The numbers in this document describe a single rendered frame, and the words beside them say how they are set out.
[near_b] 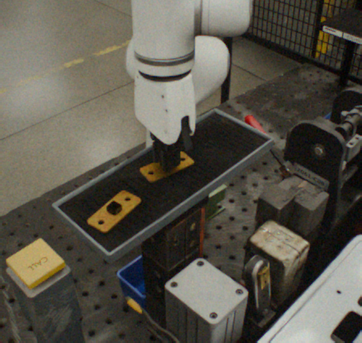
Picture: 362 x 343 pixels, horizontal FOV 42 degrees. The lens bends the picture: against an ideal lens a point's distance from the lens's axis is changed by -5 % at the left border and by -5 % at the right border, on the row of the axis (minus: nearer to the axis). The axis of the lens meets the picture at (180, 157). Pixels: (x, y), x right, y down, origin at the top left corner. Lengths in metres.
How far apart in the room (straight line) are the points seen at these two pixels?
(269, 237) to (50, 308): 0.36
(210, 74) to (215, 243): 0.46
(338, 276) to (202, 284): 0.28
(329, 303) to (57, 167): 2.06
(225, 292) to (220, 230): 0.65
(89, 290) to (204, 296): 0.57
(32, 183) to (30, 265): 1.96
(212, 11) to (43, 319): 0.47
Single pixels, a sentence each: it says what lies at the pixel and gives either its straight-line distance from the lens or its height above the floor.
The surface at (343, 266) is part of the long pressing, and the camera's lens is 0.89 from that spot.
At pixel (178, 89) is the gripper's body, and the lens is 0.65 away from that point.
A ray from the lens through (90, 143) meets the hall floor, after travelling 2.82.
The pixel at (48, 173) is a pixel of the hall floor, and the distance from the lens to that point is 2.66.
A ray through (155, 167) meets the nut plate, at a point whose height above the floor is 1.16.
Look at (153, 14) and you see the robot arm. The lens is 0.61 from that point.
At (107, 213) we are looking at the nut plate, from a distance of 0.71.
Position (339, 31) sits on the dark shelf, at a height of 1.02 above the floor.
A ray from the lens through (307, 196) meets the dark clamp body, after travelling 0.88.
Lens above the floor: 1.66
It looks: 38 degrees down
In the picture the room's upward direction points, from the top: straight up
